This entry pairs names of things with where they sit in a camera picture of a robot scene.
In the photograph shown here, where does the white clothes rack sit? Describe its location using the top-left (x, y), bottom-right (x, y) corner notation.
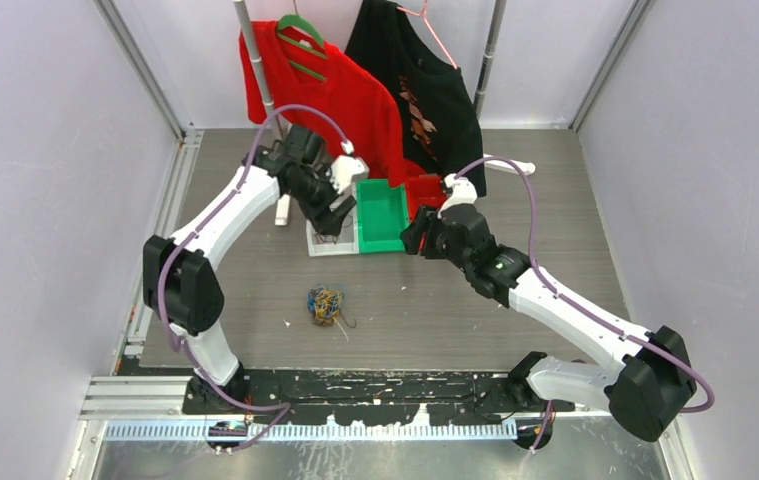
top-left (233, 1), bottom-right (536, 227)

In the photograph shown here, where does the pink clothes hanger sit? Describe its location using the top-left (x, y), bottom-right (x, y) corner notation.
top-left (396, 0), bottom-right (459, 70)

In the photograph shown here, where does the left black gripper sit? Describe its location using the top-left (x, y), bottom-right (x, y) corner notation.
top-left (288, 164), bottom-right (357, 237)

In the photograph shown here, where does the white slotted cable duct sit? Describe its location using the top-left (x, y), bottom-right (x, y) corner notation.
top-left (104, 419), bottom-right (517, 442)

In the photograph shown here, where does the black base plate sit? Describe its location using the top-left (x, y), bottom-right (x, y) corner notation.
top-left (182, 368), bottom-right (576, 428)

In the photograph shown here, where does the red t-shirt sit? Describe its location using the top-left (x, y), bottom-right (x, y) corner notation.
top-left (252, 21), bottom-right (426, 187)

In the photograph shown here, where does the black t-shirt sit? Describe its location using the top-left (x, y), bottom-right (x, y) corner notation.
top-left (345, 1), bottom-right (484, 180)

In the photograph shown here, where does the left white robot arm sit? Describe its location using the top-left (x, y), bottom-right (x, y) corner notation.
top-left (142, 126), bottom-right (368, 413)

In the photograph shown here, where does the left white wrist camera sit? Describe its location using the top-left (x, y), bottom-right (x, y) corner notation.
top-left (329, 155), bottom-right (369, 196)

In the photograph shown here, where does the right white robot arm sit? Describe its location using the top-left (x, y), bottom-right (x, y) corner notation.
top-left (400, 204), bottom-right (697, 442)

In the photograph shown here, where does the green plastic bin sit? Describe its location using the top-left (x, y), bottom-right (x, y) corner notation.
top-left (355, 179), bottom-right (410, 254)

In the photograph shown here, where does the white plastic bin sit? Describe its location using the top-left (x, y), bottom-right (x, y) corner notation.
top-left (305, 207), bottom-right (360, 257)

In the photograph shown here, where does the red plastic bin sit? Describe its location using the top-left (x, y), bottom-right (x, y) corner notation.
top-left (404, 175), bottom-right (447, 221)

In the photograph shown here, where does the green clothes hanger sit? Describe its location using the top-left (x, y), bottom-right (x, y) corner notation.
top-left (276, 13), bottom-right (327, 82)

